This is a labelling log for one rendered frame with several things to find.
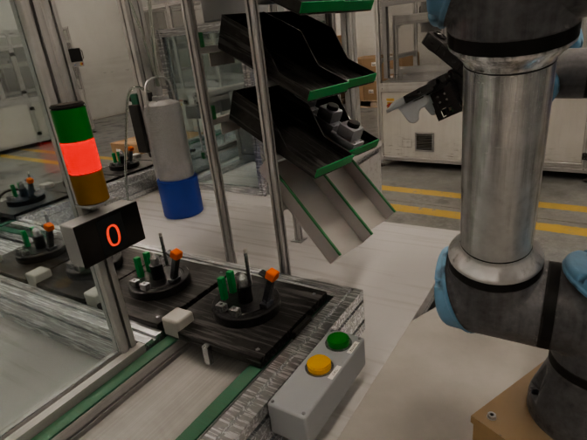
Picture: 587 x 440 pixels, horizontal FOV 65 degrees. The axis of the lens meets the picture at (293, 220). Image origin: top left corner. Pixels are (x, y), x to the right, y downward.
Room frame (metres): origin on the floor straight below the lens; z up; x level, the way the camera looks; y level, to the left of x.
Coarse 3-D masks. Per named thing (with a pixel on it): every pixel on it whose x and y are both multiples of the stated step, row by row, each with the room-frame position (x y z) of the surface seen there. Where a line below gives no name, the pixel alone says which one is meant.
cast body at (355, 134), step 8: (352, 120) 1.10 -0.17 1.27; (344, 128) 1.09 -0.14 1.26; (352, 128) 1.09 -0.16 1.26; (360, 128) 1.10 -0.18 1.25; (336, 136) 1.11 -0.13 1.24; (344, 136) 1.09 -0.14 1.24; (352, 136) 1.08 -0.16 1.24; (360, 136) 1.11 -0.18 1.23; (344, 144) 1.09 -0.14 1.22; (352, 144) 1.08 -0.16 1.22; (360, 144) 1.10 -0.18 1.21
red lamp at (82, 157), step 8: (64, 144) 0.71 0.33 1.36; (72, 144) 0.70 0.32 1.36; (80, 144) 0.71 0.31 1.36; (88, 144) 0.71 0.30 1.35; (64, 152) 0.71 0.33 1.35; (72, 152) 0.70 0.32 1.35; (80, 152) 0.70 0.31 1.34; (88, 152) 0.71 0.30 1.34; (96, 152) 0.73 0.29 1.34; (72, 160) 0.70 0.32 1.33; (80, 160) 0.70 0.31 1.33; (88, 160) 0.71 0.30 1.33; (96, 160) 0.72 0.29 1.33; (72, 168) 0.70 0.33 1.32; (80, 168) 0.70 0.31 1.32; (88, 168) 0.71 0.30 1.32; (96, 168) 0.72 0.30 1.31
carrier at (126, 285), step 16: (160, 240) 1.02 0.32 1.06; (144, 256) 0.99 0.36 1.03; (144, 272) 1.00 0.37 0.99; (160, 272) 0.95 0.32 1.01; (192, 272) 1.00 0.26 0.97; (208, 272) 0.99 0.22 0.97; (224, 272) 0.98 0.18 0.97; (128, 288) 0.93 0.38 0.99; (144, 288) 0.90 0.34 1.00; (160, 288) 0.91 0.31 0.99; (176, 288) 0.91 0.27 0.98; (192, 288) 0.93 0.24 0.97; (208, 288) 0.92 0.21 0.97; (128, 304) 0.89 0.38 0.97; (144, 304) 0.88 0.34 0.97; (160, 304) 0.87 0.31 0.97; (176, 304) 0.86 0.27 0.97; (192, 304) 0.87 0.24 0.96; (144, 320) 0.82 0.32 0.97; (160, 320) 0.81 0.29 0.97
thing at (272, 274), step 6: (264, 270) 0.79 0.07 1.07; (270, 270) 0.77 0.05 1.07; (276, 270) 0.78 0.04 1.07; (264, 276) 0.77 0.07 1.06; (270, 276) 0.76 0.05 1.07; (276, 276) 0.77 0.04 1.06; (270, 282) 0.77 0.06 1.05; (270, 288) 0.77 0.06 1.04; (264, 294) 0.78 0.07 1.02; (270, 294) 0.78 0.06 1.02; (264, 300) 0.78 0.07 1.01
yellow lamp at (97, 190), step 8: (72, 176) 0.71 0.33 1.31; (80, 176) 0.70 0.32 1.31; (88, 176) 0.70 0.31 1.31; (96, 176) 0.71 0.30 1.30; (104, 176) 0.73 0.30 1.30; (72, 184) 0.71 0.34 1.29; (80, 184) 0.70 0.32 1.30; (88, 184) 0.70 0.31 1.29; (96, 184) 0.71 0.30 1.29; (104, 184) 0.72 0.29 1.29; (80, 192) 0.70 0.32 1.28; (88, 192) 0.70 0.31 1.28; (96, 192) 0.71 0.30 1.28; (104, 192) 0.72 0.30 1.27; (80, 200) 0.70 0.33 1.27; (88, 200) 0.70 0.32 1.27; (96, 200) 0.71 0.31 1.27; (104, 200) 0.71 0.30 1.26
